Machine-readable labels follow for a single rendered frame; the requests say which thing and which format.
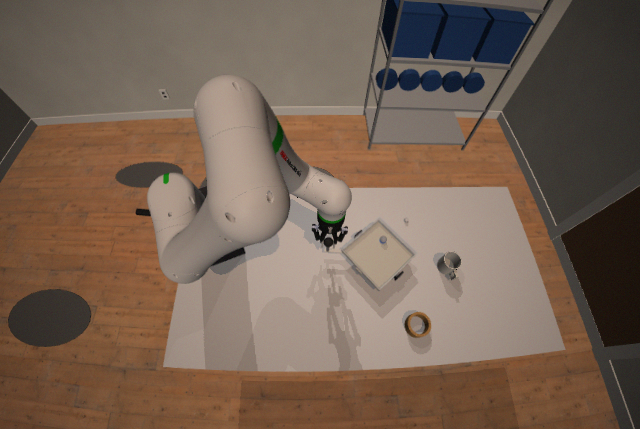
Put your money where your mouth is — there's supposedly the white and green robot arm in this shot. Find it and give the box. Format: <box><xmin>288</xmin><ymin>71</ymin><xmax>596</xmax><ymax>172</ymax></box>
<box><xmin>136</xmin><ymin>75</ymin><xmax>352</xmax><ymax>284</ymax></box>

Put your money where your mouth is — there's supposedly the grey mug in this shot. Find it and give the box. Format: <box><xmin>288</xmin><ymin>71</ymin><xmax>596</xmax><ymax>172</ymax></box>
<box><xmin>437</xmin><ymin>251</ymin><xmax>462</xmax><ymax>280</ymax></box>

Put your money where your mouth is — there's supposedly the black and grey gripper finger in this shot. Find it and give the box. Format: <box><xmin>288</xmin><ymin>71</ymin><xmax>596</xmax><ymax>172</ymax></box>
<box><xmin>312</xmin><ymin>224</ymin><xmax>327</xmax><ymax>248</ymax></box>
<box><xmin>332</xmin><ymin>226</ymin><xmax>348</xmax><ymax>249</ymax></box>

